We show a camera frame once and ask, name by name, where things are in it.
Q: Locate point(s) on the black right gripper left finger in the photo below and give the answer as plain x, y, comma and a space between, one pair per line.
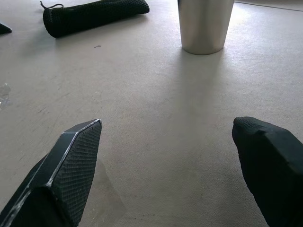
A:
68, 170

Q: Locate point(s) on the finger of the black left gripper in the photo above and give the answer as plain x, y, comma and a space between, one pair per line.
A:
3, 28

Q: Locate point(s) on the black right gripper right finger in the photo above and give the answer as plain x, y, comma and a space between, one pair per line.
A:
272, 170

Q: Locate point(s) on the black mesh pouch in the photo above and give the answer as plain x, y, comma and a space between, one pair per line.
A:
94, 16

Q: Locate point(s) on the silver metal cup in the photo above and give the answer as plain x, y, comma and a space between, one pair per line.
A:
203, 26

